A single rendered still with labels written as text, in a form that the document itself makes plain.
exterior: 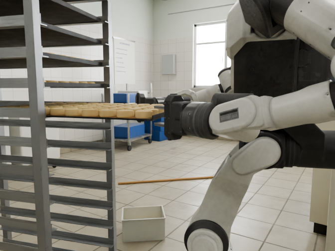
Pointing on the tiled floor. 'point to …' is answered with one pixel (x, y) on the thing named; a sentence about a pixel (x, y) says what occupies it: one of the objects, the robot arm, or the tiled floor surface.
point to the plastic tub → (143, 223)
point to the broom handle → (165, 180)
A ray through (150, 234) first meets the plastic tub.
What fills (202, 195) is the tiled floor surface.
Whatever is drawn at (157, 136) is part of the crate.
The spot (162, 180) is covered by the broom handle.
